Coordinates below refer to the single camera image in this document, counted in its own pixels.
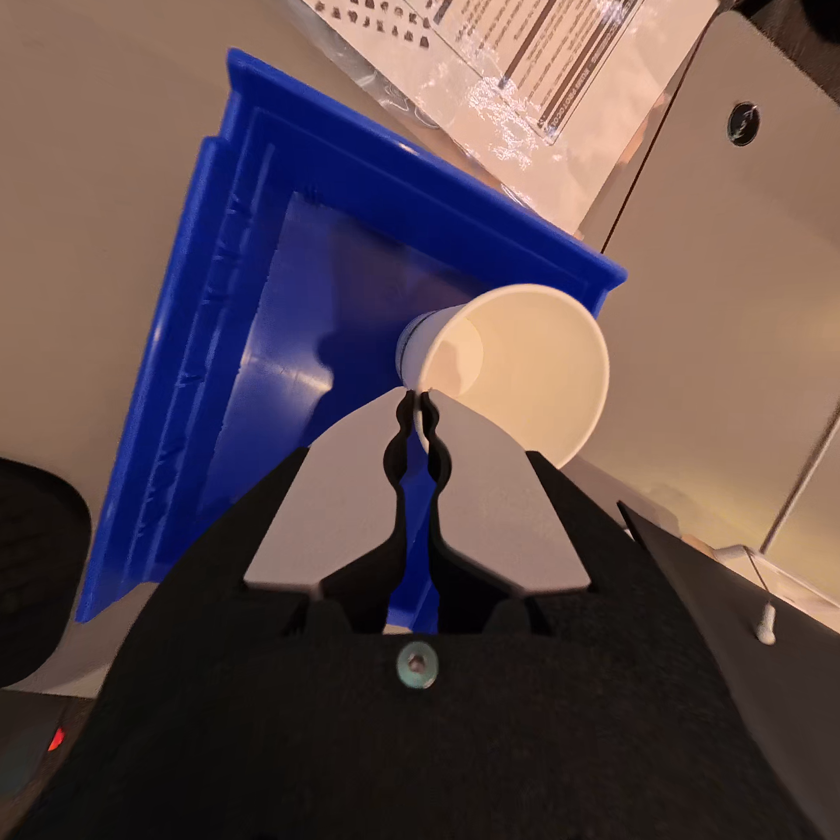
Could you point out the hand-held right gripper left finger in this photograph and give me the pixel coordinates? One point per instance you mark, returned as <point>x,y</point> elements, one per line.
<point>328,512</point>

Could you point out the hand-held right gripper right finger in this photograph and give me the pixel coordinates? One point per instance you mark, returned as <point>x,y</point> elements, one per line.
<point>505,518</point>

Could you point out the white paper cup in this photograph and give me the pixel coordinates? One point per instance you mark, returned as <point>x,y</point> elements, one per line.
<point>538,367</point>

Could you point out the blue plastic bin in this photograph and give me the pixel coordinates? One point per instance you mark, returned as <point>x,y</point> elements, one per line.
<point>295,295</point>

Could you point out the black flat panel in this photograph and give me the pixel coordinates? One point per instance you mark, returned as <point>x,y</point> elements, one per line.
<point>754,656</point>

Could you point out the black quilted mouse pad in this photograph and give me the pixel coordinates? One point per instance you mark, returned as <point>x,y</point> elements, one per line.
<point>39,571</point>

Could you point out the small red object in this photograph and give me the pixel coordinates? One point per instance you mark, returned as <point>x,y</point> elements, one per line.
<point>57,738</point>

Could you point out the laminated instruction sheet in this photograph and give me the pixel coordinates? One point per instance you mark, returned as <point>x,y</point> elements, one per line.
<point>525,85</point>

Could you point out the round desk grommet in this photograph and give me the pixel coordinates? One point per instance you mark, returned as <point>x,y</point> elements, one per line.
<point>743,123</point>

